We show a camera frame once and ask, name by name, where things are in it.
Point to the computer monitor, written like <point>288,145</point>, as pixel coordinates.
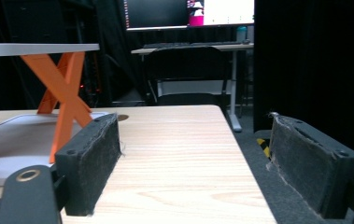
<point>159,14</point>

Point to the white mat with orange marks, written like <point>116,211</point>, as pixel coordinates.
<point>16,140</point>

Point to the light desk with white legs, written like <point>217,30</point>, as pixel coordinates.
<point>233,93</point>

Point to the black curtain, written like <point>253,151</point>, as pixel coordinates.
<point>314,62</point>

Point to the black keyboard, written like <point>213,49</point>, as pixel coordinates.
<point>190,44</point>

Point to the black chair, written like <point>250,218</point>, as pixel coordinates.
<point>187,65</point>

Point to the computer mouse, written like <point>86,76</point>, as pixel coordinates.
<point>246,41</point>

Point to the white shelf with orange legs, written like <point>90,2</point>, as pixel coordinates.
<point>68,93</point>

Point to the round brown table grommet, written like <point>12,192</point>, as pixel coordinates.
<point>123,117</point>

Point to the yellow and black tape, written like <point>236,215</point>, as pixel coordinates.
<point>265,149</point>

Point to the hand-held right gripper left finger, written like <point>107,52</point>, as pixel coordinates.
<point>87,161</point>

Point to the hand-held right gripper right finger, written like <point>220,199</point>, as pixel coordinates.
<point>308,165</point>

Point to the teal bottle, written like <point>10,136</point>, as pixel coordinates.
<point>241,33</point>

